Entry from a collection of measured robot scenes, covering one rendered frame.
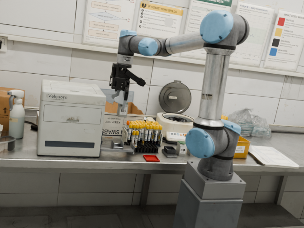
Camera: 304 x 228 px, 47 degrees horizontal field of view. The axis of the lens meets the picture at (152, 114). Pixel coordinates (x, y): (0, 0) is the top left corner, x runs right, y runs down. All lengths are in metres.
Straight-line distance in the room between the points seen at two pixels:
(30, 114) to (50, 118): 0.66
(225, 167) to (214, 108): 0.29
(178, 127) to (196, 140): 0.76
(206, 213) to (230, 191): 0.13
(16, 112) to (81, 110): 0.36
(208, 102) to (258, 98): 1.44
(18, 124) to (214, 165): 0.96
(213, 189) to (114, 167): 0.49
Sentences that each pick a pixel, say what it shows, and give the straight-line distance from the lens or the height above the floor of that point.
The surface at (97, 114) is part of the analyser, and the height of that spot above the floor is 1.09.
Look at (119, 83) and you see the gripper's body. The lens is 1.60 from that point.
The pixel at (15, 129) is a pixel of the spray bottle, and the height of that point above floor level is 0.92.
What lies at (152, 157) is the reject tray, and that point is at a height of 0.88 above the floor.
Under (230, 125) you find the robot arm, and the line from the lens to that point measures 1.40.
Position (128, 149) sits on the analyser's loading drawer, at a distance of 1.70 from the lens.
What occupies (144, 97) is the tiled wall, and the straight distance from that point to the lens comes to 2.31.
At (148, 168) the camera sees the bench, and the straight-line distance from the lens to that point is 1.71.
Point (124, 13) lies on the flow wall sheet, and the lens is 2.20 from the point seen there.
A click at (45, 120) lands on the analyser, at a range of 1.59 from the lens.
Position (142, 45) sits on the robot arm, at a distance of 1.49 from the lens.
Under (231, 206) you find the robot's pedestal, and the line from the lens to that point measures 1.51.
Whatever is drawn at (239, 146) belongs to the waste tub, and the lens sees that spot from 1.99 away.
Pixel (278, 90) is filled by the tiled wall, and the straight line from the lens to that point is 2.79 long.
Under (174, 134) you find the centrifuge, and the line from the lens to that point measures 2.04.
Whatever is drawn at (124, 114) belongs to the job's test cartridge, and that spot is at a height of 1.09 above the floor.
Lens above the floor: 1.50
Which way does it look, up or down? 14 degrees down
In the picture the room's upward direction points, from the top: 9 degrees clockwise
